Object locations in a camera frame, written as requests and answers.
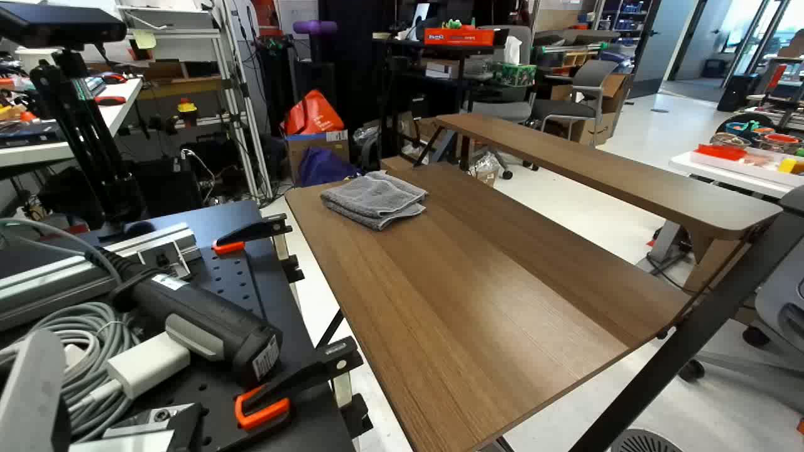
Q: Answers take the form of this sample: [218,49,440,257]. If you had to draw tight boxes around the grey office chair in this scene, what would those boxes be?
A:
[530,57,622,139]

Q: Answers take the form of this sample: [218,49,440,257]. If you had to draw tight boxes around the white metal ladder stand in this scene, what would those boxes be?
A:
[116,0,277,203]

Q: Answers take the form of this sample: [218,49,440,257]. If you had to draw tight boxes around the orange bag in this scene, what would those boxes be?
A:
[280,88,346,137]

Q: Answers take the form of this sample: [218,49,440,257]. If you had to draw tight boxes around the black clamp short orange handle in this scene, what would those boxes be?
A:
[212,213,295,257]

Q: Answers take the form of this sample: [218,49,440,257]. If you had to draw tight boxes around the black desk frame leg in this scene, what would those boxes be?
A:
[570,183,804,452]

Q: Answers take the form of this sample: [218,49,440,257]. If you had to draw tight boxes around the grey flat metal bar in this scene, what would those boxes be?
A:
[0,325,68,452]

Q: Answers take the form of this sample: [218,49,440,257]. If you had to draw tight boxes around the black tripod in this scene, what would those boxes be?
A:
[27,46,145,227]

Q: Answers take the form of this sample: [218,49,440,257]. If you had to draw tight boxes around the grey towel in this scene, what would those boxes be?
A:
[318,171,430,232]

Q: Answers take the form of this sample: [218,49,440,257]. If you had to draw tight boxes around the red flat tray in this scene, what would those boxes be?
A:
[693,139,749,162]

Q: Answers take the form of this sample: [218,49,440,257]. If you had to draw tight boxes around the white side table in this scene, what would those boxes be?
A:
[669,148,804,200]

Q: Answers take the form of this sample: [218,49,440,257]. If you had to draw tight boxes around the black camera on tripod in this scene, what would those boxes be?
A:
[0,0,128,49]

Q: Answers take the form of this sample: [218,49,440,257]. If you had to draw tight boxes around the black grey handheld tool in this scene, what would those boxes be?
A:
[97,246,285,385]

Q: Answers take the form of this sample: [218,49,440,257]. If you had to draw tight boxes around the white power adapter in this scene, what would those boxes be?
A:
[105,330,193,402]

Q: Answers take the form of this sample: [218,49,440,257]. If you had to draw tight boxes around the grey coiled cable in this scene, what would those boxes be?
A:
[0,299,135,441]

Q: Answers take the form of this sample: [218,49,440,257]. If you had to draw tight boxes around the black clamp orange loop handle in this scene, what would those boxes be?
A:
[232,337,367,434]

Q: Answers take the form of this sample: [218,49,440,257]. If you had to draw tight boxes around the grey round fan grille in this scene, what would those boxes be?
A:
[609,427,683,452]

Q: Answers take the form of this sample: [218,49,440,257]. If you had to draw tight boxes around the cardboard box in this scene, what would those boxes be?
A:
[285,127,352,183]

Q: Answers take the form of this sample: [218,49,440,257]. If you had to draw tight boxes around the white workbench table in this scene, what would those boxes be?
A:
[0,75,145,172]

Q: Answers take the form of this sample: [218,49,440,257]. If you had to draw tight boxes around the wooden raised desk shelf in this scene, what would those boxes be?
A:
[433,109,785,244]

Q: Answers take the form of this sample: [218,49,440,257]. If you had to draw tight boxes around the grey rolling chair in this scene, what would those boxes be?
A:
[675,257,804,383]

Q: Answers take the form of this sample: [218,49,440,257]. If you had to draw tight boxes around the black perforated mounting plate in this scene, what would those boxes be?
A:
[84,197,356,452]

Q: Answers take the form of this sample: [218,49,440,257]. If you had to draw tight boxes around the orange red storage bin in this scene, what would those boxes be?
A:
[421,24,497,49]

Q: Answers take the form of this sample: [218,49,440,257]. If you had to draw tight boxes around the purple blue cloth item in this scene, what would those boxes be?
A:
[297,144,361,187]

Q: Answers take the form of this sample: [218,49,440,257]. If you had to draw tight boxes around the silver aluminium rail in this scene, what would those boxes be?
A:
[0,221,200,330]

